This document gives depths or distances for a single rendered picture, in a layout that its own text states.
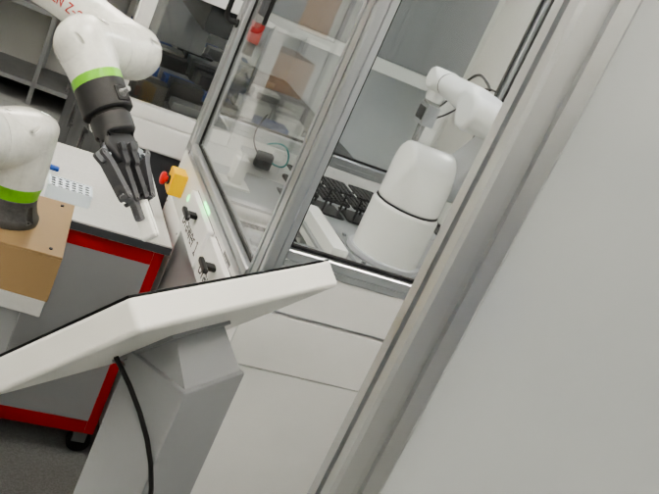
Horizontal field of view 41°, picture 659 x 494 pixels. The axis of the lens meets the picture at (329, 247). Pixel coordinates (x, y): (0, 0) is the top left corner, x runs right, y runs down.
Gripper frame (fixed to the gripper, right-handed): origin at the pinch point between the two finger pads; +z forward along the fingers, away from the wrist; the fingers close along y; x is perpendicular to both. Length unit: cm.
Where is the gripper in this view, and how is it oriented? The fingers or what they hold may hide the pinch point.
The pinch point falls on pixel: (145, 221)
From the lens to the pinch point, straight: 160.5
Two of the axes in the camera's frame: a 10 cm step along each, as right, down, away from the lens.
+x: -8.1, 3.6, 4.7
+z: 3.4, 9.3, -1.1
